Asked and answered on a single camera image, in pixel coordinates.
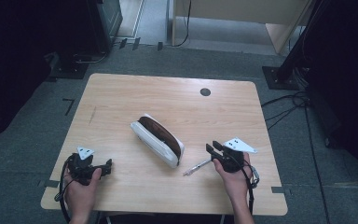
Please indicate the person's left hand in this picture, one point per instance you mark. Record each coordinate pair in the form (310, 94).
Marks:
(81, 196)

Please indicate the person's right hand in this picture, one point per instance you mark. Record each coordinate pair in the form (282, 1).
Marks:
(234, 182)

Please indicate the round dark table grommet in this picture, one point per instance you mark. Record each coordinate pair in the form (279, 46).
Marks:
(205, 92)

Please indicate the black stand base with hook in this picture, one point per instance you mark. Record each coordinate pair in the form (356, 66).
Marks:
(70, 67)

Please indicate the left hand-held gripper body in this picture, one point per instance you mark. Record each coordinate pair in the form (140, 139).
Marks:
(81, 166)

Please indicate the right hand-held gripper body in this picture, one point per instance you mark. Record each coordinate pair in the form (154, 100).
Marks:
(233, 157)

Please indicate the black stand with base plate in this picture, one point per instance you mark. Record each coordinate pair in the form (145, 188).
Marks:
(284, 74)

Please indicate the white pencil case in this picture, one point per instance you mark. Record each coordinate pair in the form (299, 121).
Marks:
(158, 140)

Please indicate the light wooden furniture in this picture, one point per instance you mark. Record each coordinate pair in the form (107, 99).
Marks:
(245, 12)

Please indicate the short black floor tape strip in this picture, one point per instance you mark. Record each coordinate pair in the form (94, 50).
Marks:
(123, 43)
(160, 46)
(136, 43)

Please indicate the dark cabinet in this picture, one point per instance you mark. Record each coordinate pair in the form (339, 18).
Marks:
(105, 25)

